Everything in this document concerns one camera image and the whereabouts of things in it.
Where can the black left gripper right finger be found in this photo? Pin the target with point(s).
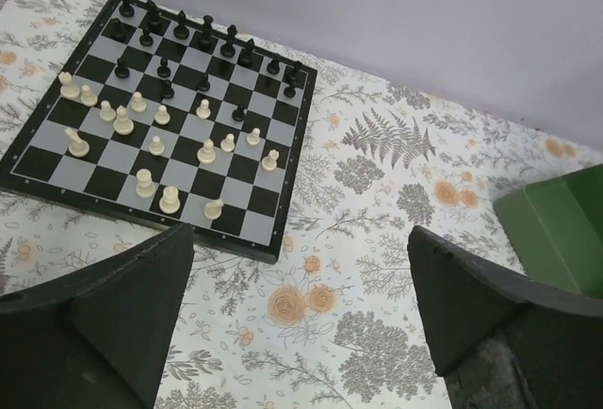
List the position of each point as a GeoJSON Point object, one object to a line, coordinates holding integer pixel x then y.
{"type": "Point", "coordinates": [500, 339]}

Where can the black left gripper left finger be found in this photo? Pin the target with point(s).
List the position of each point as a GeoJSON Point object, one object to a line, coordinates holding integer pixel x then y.
{"type": "Point", "coordinates": [97, 337]}

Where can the black and grey chessboard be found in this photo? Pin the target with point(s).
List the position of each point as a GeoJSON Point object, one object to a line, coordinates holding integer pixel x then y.
{"type": "Point", "coordinates": [179, 124]}

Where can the green plastic box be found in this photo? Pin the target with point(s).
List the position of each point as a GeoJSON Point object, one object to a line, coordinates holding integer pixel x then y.
{"type": "Point", "coordinates": [555, 228]}

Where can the floral tablecloth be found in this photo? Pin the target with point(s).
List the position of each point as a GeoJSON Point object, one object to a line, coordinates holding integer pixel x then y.
{"type": "Point", "coordinates": [334, 324]}

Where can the black knight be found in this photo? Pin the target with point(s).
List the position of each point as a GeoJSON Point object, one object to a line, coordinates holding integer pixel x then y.
{"type": "Point", "coordinates": [153, 18]}

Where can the black rook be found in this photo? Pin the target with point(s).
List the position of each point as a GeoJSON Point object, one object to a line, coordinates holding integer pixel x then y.
{"type": "Point", "coordinates": [125, 9]}

